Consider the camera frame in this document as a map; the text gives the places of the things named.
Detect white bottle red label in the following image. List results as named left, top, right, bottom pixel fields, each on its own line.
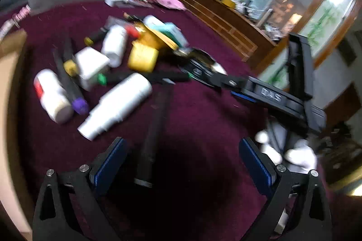
left=33, top=69, right=74, bottom=124

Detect person's right hand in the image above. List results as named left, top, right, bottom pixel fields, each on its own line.
left=255, top=119, right=319, bottom=174

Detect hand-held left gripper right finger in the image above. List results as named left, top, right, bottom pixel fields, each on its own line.
left=238, top=137, right=333, bottom=241

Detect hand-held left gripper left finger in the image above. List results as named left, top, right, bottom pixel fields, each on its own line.
left=32, top=137, right=128, bottom=241

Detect yellow container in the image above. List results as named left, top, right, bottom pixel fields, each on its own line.
left=127, top=42, right=159, bottom=72

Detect cardboard box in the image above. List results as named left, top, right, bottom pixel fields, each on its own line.
left=0, top=29, right=33, bottom=233

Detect yellow packet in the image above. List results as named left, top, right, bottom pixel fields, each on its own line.
left=141, top=29, right=179, bottom=51

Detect black marker yellow caps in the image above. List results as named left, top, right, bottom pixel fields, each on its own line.
left=123, top=12, right=148, bottom=22
left=84, top=28, right=109, bottom=46

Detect large white charger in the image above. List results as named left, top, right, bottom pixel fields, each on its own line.
left=74, top=47, right=111, bottom=92

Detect black marker yellow cap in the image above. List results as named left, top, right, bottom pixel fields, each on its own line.
left=63, top=37, right=80, bottom=77

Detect black marker purple cap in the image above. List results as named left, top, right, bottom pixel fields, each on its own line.
left=53, top=49, right=90, bottom=115

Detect silver tube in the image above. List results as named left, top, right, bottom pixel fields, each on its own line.
left=121, top=0, right=155, bottom=9

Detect black marker silver band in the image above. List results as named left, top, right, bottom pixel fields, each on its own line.
left=134, top=83, right=174, bottom=188

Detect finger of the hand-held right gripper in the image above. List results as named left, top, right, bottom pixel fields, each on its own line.
left=211, top=71, right=312, bottom=120
left=287, top=33, right=316, bottom=102

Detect white pill bottle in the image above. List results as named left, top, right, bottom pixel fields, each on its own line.
left=101, top=25, right=128, bottom=68

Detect long white bottle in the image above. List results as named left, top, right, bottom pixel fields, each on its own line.
left=78, top=73, right=153, bottom=141

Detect black marker green cap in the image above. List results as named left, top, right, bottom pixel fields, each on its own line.
left=98, top=71, right=191, bottom=87

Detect white tube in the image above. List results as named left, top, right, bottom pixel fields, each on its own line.
left=143, top=15, right=166, bottom=30

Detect wooden cabinet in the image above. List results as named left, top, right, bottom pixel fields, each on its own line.
left=171, top=0, right=276, bottom=62

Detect teal box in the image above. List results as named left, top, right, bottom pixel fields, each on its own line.
left=158, top=22, right=188, bottom=46

